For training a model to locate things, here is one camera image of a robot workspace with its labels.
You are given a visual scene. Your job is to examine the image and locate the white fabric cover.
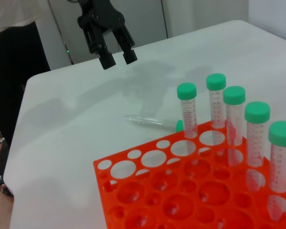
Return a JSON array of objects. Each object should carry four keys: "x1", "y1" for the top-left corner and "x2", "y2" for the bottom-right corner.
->
[{"x1": 0, "y1": 0, "x2": 48, "y2": 34}]

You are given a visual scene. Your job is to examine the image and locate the orange test tube rack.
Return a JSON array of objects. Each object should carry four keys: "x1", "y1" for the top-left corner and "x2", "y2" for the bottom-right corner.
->
[{"x1": 93, "y1": 120, "x2": 286, "y2": 229}]

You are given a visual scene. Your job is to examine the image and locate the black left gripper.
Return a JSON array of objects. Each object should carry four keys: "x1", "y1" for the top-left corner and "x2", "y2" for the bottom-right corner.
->
[{"x1": 77, "y1": 0, "x2": 138, "y2": 70}]

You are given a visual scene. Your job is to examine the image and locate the grey cable with green light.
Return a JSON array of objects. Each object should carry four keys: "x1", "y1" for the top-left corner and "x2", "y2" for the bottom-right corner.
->
[{"x1": 47, "y1": 0, "x2": 75, "y2": 65}]

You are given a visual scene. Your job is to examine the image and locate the green capped clear test tube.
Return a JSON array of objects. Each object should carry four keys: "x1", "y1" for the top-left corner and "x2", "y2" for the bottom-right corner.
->
[
  {"x1": 244, "y1": 101, "x2": 271, "y2": 191},
  {"x1": 268, "y1": 121, "x2": 286, "y2": 222},
  {"x1": 123, "y1": 115, "x2": 184, "y2": 132},
  {"x1": 223, "y1": 85, "x2": 246, "y2": 167},
  {"x1": 176, "y1": 82, "x2": 198, "y2": 158},
  {"x1": 206, "y1": 73, "x2": 227, "y2": 146}
]

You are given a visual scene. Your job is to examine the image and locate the thin black wall cable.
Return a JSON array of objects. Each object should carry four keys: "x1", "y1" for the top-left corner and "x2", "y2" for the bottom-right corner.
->
[{"x1": 160, "y1": 0, "x2": 169, "y2": 39}]

